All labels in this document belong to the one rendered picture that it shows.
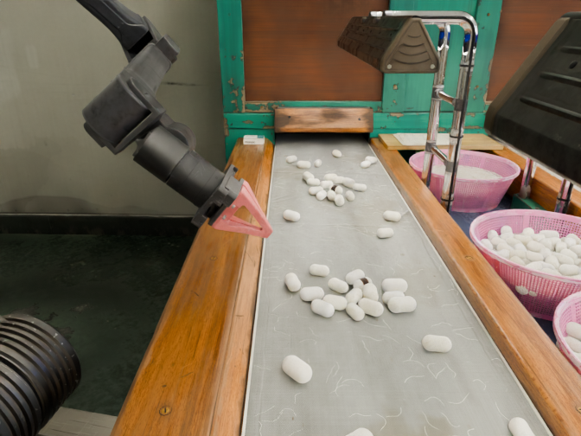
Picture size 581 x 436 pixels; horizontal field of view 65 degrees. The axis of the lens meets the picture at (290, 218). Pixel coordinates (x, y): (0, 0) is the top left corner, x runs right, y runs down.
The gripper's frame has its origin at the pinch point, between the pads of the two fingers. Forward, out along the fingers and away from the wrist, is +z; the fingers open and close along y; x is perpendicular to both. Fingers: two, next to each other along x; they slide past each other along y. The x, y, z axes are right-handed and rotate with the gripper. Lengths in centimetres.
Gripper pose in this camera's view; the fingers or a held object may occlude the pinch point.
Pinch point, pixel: (265, 230)
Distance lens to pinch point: 63.3
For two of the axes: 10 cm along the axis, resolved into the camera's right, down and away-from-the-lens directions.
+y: 0.2, -3.9, 9.2
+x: -6.3, 7.1, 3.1
